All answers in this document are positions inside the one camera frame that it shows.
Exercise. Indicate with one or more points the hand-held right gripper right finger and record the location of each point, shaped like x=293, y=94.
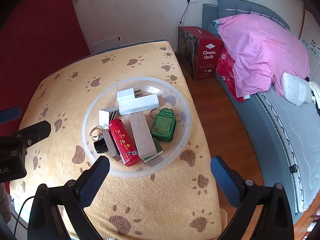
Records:
x=225, y=180

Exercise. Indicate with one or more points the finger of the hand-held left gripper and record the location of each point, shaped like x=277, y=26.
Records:
x=10, y=115
x=35, y=131

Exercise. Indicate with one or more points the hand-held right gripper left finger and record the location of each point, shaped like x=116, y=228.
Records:
x=96, y=180

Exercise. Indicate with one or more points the brown wood block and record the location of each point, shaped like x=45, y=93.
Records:
x=111, y=145

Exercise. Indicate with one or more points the red candy tube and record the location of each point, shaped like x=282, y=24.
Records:
x=123, y=142

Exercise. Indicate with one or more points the light wood block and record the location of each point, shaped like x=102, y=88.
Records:
x=142, y=137

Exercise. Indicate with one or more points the black white striped block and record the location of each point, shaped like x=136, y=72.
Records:
x=105, y=117

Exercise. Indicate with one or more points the green white tile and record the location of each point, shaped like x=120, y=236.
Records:
x=157, y=151

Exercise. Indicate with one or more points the clear plastic bowl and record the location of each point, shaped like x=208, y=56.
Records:
x=180, y=120

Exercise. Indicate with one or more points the green jar-shaped tin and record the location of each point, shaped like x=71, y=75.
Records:
x=162, y=127

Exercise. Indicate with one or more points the long white block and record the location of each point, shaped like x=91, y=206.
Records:
x=138, y=105

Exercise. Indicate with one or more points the white plug adapter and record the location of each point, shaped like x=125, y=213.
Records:
x=126, y=94

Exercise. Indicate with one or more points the yellow paw print blanket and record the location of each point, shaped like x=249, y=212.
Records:
x=62, y=100

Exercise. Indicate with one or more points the small black buckle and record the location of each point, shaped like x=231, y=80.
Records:
x=293, y=168

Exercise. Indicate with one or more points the grey white mattress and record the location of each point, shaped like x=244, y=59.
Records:
x=300, y=142

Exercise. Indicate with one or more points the red floral cloth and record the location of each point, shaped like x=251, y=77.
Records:
x=226, y=72

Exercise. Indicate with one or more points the white dotted pillow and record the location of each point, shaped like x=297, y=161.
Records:
x=295, y=87

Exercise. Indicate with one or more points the red quilt carton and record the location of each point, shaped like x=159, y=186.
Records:
x=207, y=55

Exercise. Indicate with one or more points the pink dotted quilt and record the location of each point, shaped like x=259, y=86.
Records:
x=262, y=50

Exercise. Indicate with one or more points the white wall panel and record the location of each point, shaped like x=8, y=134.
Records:
x=105, y=43

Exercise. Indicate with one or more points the grey blue bed frame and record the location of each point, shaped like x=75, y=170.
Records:
x=250, y=7

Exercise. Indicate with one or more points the white wall outlet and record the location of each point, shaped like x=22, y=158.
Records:
x=193, y=0

